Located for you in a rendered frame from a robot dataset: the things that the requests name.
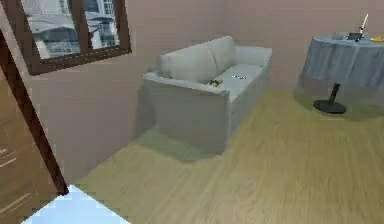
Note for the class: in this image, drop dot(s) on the pale grey sofa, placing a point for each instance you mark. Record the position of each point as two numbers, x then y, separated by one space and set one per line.
200 100

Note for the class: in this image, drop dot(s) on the small brown object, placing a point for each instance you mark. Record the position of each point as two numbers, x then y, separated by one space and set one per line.
216 82

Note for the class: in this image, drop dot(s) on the small grey remote control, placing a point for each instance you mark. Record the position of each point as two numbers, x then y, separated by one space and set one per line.
238 77

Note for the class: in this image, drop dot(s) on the brown framed window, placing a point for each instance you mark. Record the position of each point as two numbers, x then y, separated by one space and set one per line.
71 28

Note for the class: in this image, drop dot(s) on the round table with blue cloth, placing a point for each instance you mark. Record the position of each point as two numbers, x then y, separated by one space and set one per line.
346 63

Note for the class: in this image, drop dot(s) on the grey box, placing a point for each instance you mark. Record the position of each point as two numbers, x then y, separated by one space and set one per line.
339 35

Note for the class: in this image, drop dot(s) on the brown wooden room door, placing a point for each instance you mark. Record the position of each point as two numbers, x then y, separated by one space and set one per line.
20 140

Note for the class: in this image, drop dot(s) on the small black box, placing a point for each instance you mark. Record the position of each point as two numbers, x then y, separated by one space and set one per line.
354 36

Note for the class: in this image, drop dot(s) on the white candle in black holder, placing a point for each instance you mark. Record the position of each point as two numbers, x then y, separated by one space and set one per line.
363 25

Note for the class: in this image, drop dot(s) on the yellow dish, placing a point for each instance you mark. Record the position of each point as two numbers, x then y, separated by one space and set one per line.
377 39

